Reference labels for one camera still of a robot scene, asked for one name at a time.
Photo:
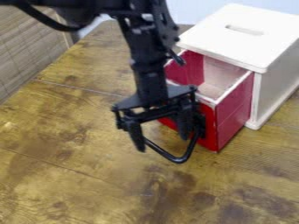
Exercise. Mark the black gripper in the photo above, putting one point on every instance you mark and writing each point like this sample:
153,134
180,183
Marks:
156,101

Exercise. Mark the black metal drawer handle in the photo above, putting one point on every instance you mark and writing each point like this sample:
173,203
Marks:
184,151

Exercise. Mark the red wooden drawer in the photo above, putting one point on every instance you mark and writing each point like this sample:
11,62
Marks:
224,95

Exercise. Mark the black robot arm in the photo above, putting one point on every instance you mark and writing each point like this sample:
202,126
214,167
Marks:
152,34

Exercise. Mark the white wooden cabinet box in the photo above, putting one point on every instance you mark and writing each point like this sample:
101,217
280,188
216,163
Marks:
260,40

